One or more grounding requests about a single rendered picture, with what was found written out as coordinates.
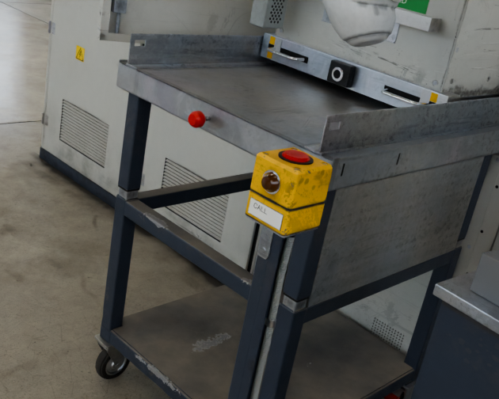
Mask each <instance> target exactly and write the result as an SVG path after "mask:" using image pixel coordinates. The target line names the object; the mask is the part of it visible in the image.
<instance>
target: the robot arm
mask: <svg viewBox="0 0 499 399"><path fill-rule="evenodd" d="M400 1H402V0H322V3H323V5H324V8H325V10H326V13H327V16H328V18H329V20H330V22H331V24H332V26H333V28H334V30H335V31H336V33H337V34H338V35H339V37H340V38H341V39H342V40H343V41H345V42H347V43H348V44H350V45H351V46H353V47H366V46H371V45H374V44H379V43H382V42H383V41H385V40H386V39H387V37H388V36H389V35H390V34H391V33H392V31H393V28H394V24H395V21H396V13H395V8H397V6H398V4H399V2H400Z"/></svg>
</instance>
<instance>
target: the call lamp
mask: <svg viewBox="0 0 499 399"><path fill-rule="evenodd" d="M261 185H262V187H263V189H264V190H265V191H266V192H267V193H269V194H276V193H278V191H279V190H280V187H281V179H280V175H279V174H278V173H277V172H276V171H275V170H272V169H270V170H267V171H266V172H265V173H264V174H263V177H262V180H261Z"/></svg>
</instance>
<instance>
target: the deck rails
mask: <svg viewBox="0 0 499 399"><path fill-rule="evenodd" d="M263 39H264V36H239V35H190V34H142V33H131V39H130V46H129V53H128V62H127V63H126V65H128V66H130V67H133V68H135V69H136V70H147V69H177V68H206V67H265V66H286V65H284V64H281V63H278V62H275V61H273V60H271V59H267V58H265V57H263V56H261V48H262V44H263ZM135 40H145V44H144V46H135ZM333 122H339V126H338V129H332V130H329V126H330V123H333ZM496 126H499V97H491V98H484V99H476V100H468V101H454V102H446V103H439V104H424V105H417V106H409V107H401V108H387V109H379V110H371V111H363V112H350V113H342V114H334V115H327V116H326V122H325V126H324V130H323V133H322V140H321V143H317V144H311V145H305V146H304V147H305V148H307V149H308V150H311V151H313V152H315V153H317V154H320V155H326V154H335V153H340V152H345V151H350V150H359V149H363V148H368V147H373V146H382V145H387V144H392V143H401V142H406V141H411V140H416V139H425V138H430V137H435V136H440V135H449V134H454V133H459V132H464V131H473V130H478V129H483V128H488V127H496Z"/></svg>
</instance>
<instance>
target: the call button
mask: <svg viewBox="0 0 499 399"><path fill-rule="evenodd" d="M282 155H283V157H285V158H286V159H289V160H291V161H294V162H308V161H309V160H310V158H309V156H308V155H307V154H305V153H303V152H301V151H297V150H285V151H284V152H283V153H282Z"/></svg>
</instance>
